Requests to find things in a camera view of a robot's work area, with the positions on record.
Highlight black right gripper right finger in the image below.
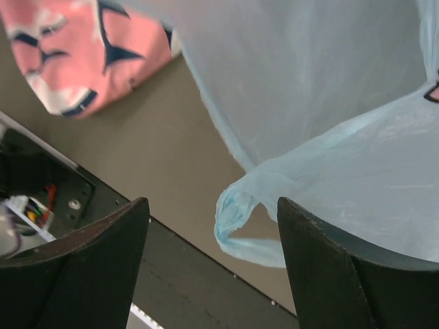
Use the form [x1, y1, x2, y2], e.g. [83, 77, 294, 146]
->
[277, 197, 438, 328]

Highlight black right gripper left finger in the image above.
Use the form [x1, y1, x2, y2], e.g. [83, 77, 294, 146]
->
[1, 197, 150, 328]

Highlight light blue cartoon plastic bag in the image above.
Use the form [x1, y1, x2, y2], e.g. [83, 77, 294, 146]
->
[128, 1, 438, 268]

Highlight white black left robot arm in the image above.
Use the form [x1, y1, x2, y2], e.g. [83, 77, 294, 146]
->
[1, 141, 56, 258]

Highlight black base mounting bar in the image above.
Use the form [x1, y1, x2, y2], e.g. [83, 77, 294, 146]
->
[0, 126, 299, 329]

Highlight pink patterned cloth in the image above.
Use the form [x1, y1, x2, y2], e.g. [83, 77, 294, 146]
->
[1, 1, 181, 117]

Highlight slotted cable duct rail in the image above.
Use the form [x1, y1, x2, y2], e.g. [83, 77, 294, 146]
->
[126, 304, 163, 329]

